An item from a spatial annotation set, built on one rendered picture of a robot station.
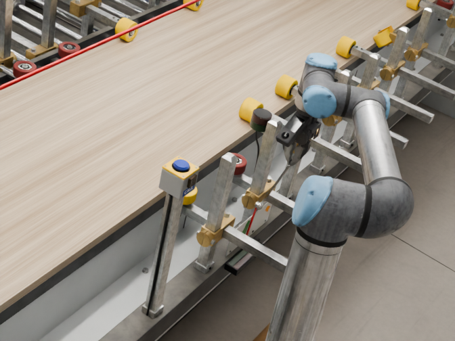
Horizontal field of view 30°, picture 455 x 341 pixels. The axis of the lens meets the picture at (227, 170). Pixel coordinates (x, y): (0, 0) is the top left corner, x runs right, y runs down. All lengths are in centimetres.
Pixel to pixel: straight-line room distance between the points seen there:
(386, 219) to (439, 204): 271
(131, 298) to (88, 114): 65
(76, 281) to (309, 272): 82
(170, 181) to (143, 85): 98
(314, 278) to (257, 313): 168
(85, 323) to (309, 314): 81
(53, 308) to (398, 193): 106
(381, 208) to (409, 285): 215
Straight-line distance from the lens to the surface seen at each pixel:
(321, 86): 232
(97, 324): 253
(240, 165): 275
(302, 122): 251
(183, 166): 213
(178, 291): 255
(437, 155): 494
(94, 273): 252
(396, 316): 378
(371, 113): 225
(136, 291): 264
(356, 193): 183
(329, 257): 187
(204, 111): 299
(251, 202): 269
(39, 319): 241
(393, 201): 185
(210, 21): 361
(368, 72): 322
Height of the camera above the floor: 247
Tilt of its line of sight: 35 degrees down
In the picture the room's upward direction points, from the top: 14 degrees clockwise
